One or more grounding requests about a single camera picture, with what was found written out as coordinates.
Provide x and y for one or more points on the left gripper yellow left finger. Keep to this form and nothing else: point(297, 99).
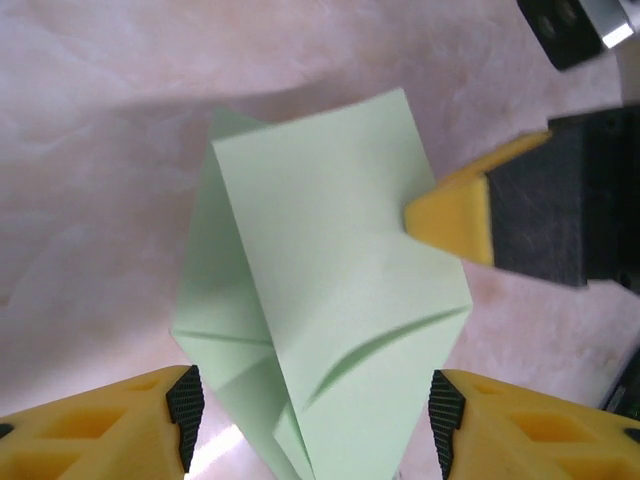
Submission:
point(100, 435)

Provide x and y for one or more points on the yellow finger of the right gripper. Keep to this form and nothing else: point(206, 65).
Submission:
point(535, 210)

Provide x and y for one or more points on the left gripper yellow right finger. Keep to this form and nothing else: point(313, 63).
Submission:
point(525, 440)

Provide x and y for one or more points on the light green paper sheet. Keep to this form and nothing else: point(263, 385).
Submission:
point(325, 250)

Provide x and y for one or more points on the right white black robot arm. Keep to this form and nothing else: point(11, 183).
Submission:
point(625, 385)

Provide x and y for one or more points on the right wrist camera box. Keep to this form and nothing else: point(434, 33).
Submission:
point(565, 30)

